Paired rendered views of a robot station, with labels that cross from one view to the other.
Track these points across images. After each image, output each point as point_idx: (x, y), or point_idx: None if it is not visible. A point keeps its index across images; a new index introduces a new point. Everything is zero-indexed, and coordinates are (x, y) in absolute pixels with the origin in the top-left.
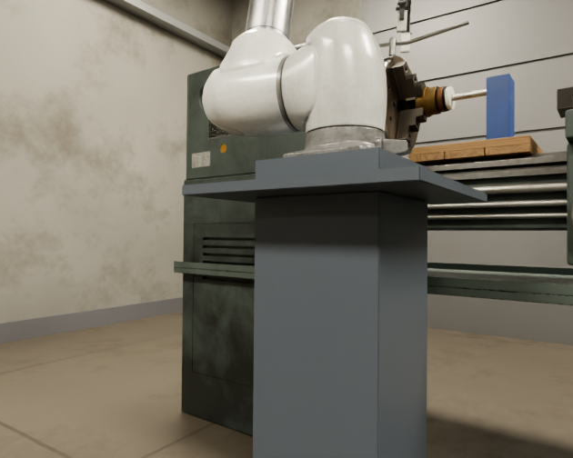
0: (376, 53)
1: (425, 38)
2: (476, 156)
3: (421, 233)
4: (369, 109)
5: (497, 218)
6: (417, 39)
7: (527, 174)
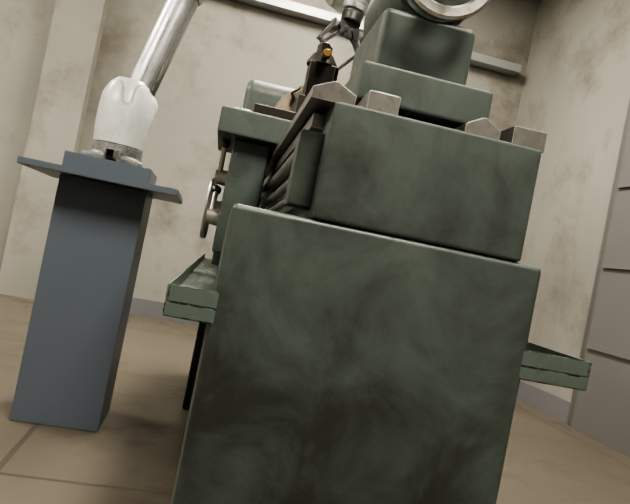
0: (118, 97)
1: (344, 65)
2: None
3: (128, 210)
4: (104, 130)
5: None
6: (340, 66)
7: (264, 184)
